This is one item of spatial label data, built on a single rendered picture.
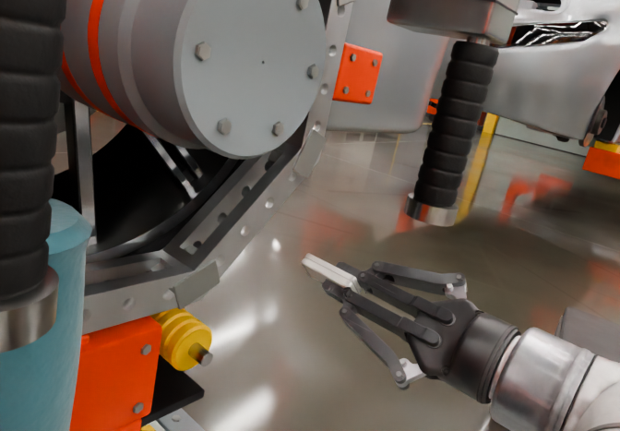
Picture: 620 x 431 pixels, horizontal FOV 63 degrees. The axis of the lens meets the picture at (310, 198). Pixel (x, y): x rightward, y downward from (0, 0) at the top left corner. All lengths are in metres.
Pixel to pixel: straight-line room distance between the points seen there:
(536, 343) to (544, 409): 0.05
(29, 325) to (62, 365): 0.16
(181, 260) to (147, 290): 0.06
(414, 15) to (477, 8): 0.05
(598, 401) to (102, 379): 0.42
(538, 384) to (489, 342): 0.05
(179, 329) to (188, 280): 0.09
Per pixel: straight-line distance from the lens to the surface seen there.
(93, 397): 0.55
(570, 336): 1.44
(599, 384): 0.46
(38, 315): 0.20
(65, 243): 0.31
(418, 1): 0.44
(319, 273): 0.56
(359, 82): 0.66
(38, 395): 0.35
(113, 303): 0.51
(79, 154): 0.56
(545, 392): 0.45
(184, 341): 0.61
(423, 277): 0.53
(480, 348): 0.47
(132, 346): 0.54
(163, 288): 0.54
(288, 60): 0.34
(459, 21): 0.42
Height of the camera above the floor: 0.86
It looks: 15 degrees down
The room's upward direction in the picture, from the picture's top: 12 degrees clockwise
